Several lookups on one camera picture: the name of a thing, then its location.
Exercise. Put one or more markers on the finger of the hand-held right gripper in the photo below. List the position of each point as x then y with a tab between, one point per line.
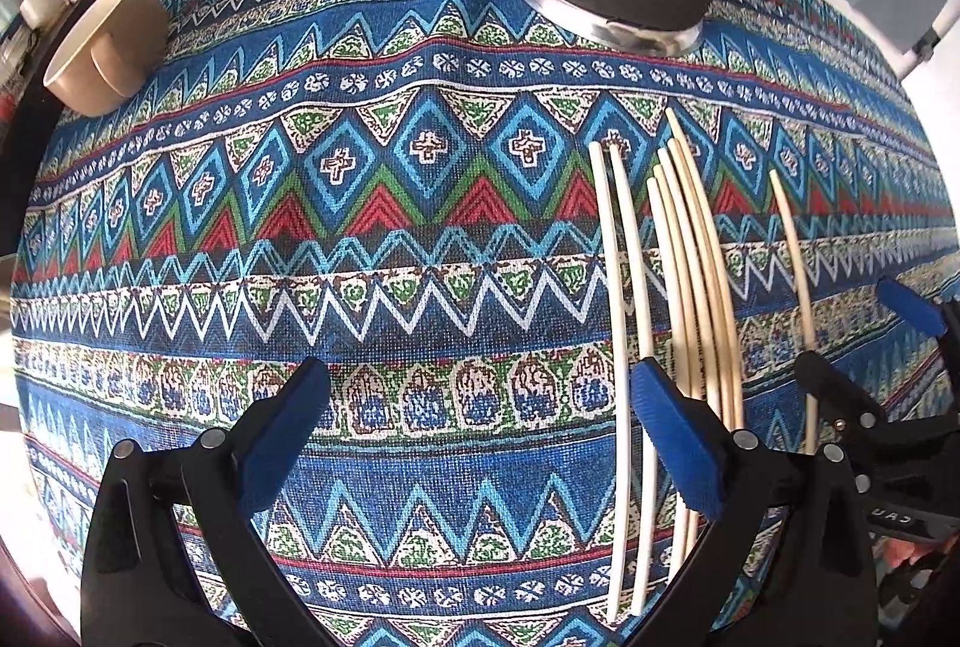
909	307
836	388

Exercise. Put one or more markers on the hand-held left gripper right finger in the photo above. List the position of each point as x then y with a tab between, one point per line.
671	437

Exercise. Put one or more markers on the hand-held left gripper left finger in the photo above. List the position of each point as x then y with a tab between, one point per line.
289	437

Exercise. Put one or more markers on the person's right hand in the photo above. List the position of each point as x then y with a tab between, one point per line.
900	551

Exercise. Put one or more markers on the blue patterned tablecloth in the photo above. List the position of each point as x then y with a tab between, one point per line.
420	287

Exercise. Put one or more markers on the beige ceramic bowl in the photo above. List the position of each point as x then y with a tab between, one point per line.
112	47

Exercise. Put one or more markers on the black bracket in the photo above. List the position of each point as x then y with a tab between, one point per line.
930	39

